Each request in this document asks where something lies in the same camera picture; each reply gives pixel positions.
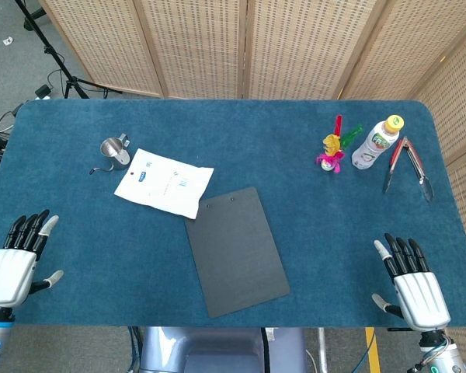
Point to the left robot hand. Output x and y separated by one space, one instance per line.
11 272

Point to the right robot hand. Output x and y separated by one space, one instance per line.
421 299

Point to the robot base body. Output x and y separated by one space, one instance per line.
221 349

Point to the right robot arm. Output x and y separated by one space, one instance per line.
439 351

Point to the colourful feather cat toy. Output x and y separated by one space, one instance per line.
333 149

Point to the small steel milk jug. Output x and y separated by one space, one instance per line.
114 153

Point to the plastic bottle with yellow cap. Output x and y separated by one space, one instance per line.
374 145

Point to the white plastic pouch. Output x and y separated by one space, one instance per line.
164 182

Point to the black power adapter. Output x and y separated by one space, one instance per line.
42 91

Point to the black clipboard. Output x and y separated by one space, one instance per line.
235 250

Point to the blue felt table mat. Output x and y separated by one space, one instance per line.
233 213

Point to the black tripod stand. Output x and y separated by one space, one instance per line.
48 50

